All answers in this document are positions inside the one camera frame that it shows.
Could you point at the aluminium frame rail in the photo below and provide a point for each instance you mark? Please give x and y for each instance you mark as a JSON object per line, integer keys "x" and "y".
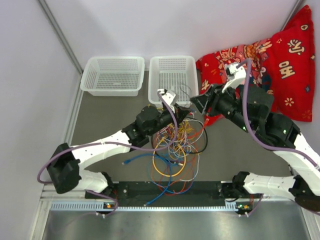
{"x": 49, "y": 194}

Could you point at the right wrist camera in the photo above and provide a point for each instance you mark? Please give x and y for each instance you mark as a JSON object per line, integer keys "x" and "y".
{"x": 236, "y": 76}

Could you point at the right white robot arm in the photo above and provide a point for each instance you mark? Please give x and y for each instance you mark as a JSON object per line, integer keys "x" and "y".
{"x": 258, "y": 152}

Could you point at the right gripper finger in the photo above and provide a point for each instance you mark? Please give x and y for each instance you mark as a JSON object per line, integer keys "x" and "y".
{"x": 210, "y": 111}
{"x": 204, "y": 101}

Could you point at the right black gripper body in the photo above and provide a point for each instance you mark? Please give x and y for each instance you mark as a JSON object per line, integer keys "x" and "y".
{"x": 226, "y": 105}

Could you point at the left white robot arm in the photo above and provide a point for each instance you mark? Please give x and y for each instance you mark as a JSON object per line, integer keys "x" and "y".
{"x": 68, "y": 166}

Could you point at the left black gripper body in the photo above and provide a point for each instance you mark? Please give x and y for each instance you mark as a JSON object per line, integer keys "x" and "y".
{"x": 165, "y": 117}

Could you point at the right white plastic basket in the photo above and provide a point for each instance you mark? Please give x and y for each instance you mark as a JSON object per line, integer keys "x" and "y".
{"x": 174, "y": 72}

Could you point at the white plastic basket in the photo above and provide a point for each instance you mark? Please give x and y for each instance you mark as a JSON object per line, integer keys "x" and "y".
{"x": 113, "y": 76}
{"x": 174, "y": 72}

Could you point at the left white plastic basket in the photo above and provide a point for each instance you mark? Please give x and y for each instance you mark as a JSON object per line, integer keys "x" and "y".
{"x": 113, "y": 76}

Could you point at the red patterned pillow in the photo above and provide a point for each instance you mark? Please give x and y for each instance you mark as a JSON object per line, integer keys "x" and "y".
{"x": 283, "y": 65}

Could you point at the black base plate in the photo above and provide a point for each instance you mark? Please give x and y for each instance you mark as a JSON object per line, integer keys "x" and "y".
{"x": 137, "y": 190}

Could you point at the white slotted cable duct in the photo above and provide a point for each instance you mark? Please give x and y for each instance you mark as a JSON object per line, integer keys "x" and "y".
{"x": 102, "y": 206}

